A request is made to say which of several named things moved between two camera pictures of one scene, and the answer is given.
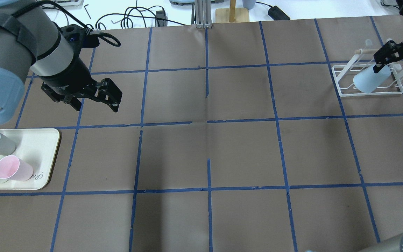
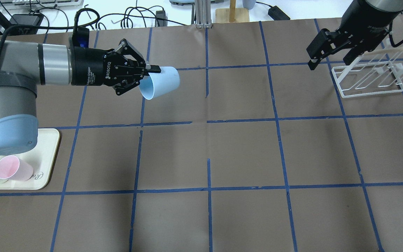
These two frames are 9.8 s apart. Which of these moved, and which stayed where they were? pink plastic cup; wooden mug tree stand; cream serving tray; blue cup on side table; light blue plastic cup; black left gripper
Moved: black left gripper; light blue plastic cup
Stayed: cream serving tray; blue cup on side table; pink plastic cup; wooden mug tree stand
